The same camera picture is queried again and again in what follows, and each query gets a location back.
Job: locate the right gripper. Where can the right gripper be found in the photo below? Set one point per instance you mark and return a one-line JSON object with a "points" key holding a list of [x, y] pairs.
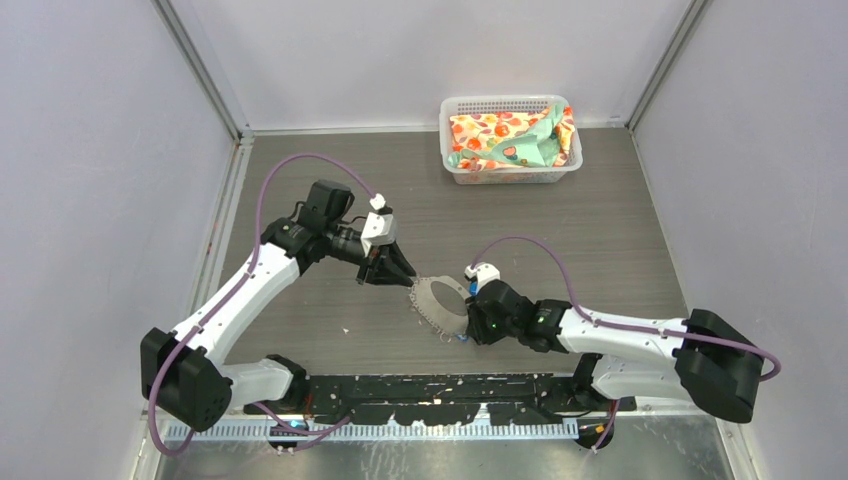
{"points": [[476, 326]]}

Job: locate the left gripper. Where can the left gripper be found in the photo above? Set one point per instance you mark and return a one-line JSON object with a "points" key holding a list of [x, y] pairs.
{"points": [[380, 262]]}

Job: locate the large metal keyring disc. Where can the large metal keyring disc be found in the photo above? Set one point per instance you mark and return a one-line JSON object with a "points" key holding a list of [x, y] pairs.
{"points": [[441, 303]]}

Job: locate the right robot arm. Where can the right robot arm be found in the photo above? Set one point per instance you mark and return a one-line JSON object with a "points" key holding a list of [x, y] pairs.
{"points": [[700, 359]]}

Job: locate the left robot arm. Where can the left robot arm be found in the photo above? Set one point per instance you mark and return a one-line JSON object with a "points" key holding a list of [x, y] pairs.
{"points": [[184, 371]]}

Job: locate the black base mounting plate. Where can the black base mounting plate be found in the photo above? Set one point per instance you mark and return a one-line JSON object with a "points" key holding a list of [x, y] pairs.
{"points": [[441, 400]]}

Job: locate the floral patterned cloth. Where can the floral patterned cloth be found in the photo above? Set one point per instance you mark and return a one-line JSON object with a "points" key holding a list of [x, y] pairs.
{"points": [[506, 139]]}

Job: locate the white plastic basket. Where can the white plastic basket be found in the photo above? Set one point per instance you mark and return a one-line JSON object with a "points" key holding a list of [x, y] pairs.
{"points": [[500, 103]]}

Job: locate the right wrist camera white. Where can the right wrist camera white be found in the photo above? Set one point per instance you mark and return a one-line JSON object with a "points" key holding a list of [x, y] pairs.
{"points": [[482, 273]]}

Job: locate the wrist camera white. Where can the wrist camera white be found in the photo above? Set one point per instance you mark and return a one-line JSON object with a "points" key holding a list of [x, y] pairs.
{"points": [[482, 273], [380, 227]]}

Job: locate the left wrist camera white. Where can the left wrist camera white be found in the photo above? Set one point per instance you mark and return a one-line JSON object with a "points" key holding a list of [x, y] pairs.
{"points": [[380, 227]]}

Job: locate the aluminium frame rail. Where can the aluminium frame rail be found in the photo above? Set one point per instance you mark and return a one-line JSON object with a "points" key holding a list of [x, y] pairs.
{"points": [[258, 421]]}

